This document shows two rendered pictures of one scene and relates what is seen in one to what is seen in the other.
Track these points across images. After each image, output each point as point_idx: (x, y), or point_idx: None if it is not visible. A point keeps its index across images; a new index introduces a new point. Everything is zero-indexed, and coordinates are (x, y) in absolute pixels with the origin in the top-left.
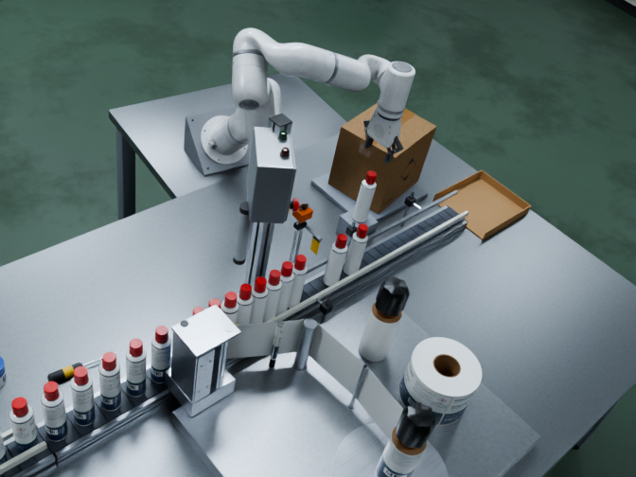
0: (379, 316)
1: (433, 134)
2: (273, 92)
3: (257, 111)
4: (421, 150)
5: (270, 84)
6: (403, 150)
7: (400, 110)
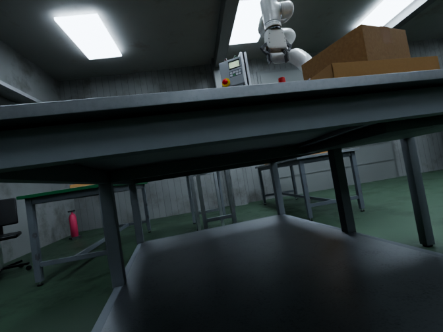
0: None
1: (362, 35)
2: (300, 55)
3: (297, 67)
4: (345, 56)
5: (291, 50)
6: (310, 58)
7: (264, 24)
